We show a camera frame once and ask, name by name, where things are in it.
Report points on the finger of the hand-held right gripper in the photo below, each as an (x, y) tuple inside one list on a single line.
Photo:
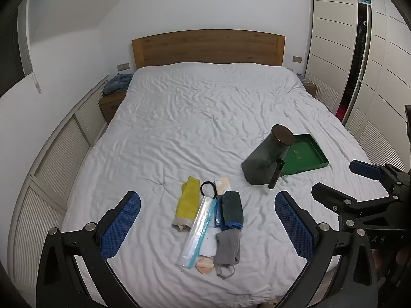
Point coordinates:
[(364, 168), (324, 194)]

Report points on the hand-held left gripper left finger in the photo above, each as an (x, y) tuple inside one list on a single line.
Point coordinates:
[(120, 224)]

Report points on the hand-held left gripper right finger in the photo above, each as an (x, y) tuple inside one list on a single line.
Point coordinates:
[(293, 227)]

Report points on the green tray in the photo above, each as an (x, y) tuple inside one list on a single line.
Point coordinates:
[(305, 155)]

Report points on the dark green towel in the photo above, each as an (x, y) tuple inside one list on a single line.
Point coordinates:
[(232, 210)]

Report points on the grey face mask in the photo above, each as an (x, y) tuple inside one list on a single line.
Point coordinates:
[(226, 247)]

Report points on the yellow knitted cloth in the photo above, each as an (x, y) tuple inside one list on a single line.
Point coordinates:
[(188, 203)]

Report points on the tissue pack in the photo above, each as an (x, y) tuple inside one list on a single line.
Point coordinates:
[(223, 186)]

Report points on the black hair band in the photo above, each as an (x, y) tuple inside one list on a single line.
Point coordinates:
[(202, 188)]

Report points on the pink cloth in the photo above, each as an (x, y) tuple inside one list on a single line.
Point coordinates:
[(340, 112)]

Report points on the blue folded cloth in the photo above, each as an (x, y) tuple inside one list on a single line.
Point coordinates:
[(219, 213)]

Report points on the clear zip bag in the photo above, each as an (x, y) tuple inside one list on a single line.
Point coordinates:
[(197, 231)]

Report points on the white paper sheet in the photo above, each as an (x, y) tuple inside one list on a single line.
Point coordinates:
[(208, 245)]

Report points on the white slatted radiator cover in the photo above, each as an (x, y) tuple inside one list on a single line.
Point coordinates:
[(61, 154)]

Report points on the round beige puff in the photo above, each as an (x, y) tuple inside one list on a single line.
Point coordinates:
[(204, 265)]

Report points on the wooden nightstand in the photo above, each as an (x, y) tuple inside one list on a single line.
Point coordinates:
[(110, 104), (310, 87)]

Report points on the dark hanging clothes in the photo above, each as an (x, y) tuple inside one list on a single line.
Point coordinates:
[(354, 57)]

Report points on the small blue items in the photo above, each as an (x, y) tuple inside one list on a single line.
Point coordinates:
[(301, 75)]

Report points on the white wardrobe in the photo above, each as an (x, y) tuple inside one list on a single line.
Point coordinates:
[(330, 38)]

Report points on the white bed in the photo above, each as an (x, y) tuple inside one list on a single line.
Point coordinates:
[(192, 109)]

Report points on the light blue plush cloth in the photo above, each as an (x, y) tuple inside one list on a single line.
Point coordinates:
[(117, 83)]

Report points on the wooden headboard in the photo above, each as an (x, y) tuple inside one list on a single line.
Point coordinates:
[(208, 46)]

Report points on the wall socket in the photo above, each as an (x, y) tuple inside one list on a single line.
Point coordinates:
[(123, 67), (297, 59)]

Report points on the white window frame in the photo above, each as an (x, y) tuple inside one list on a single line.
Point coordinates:
[(30, 38)]

